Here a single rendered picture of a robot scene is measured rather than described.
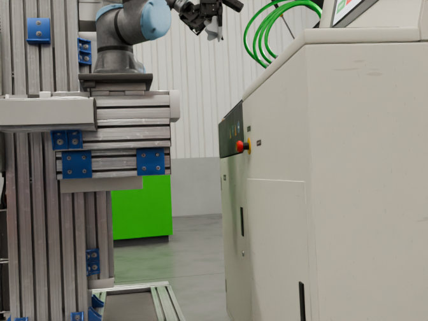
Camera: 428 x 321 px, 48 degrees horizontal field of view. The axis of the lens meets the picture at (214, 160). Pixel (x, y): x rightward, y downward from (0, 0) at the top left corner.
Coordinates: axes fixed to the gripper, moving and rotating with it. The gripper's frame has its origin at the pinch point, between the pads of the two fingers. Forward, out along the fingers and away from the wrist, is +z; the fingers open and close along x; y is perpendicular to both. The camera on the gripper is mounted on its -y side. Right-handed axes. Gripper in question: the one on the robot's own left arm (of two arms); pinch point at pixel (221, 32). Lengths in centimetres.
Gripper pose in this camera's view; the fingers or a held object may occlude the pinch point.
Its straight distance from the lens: 212.3
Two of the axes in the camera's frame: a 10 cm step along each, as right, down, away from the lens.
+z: 7.0, 6.7, -2.5
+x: -1.1, -2.4, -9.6
